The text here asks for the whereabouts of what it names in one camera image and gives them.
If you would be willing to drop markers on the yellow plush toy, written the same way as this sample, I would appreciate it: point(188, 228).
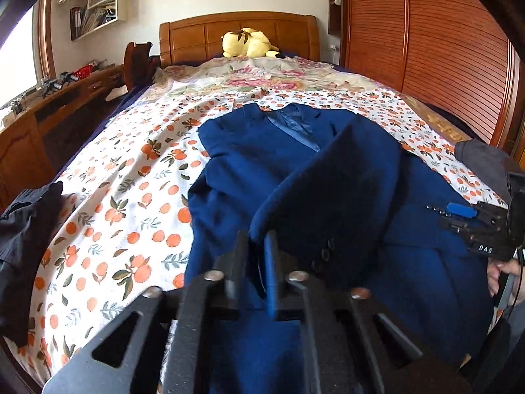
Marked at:
point(246, 43)

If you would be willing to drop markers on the black clothes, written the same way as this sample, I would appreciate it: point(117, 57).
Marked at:
point(24, 246)

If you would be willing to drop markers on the navy bed sheet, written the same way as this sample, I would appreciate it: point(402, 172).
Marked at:
point(102, 131)

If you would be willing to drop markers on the wooden desk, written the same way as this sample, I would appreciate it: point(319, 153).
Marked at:
point(24, 143)

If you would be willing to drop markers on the person's right hand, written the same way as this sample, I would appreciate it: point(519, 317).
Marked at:
point(508, 267)

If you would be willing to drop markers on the blue suit jacket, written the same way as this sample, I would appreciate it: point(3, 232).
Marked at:
point(336, 180)

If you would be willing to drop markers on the wooden chair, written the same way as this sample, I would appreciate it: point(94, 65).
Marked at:
point(137, 63)

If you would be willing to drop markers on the floral blanket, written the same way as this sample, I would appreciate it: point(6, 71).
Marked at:
point(254, 78)

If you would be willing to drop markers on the wooden headboard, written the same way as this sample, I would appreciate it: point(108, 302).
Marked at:
point(192, 35)

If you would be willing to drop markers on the white paper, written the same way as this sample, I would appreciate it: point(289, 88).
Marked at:
point(115, 93)

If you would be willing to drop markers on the black devices on desk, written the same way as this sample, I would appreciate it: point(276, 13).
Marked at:
point(57, 84)

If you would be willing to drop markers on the white wall shelf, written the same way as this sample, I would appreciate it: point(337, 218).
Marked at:
point(119, 8)

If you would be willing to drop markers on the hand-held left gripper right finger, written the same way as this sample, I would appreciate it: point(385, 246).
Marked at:
point(270, 266)

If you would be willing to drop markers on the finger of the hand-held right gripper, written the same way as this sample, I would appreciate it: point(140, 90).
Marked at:
point(461, 210)
point(471, 232)

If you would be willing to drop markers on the golden brown patterned cloth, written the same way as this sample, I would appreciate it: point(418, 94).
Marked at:
point(439, 121)

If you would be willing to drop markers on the orange print bed sheet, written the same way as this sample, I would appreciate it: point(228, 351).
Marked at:
point(135, 180)

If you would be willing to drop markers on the dark grey cloth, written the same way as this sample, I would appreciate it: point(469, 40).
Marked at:
point(482, 168)

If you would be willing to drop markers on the wooden slatted wardrobe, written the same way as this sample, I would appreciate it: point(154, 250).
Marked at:
point(430, 41)

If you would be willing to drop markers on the window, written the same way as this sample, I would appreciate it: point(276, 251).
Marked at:
point(18, 57)

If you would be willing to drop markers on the red basket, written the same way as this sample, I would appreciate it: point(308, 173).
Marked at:
point(83, 72)

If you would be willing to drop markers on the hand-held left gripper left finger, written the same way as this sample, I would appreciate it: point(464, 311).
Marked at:
point(240, 262)

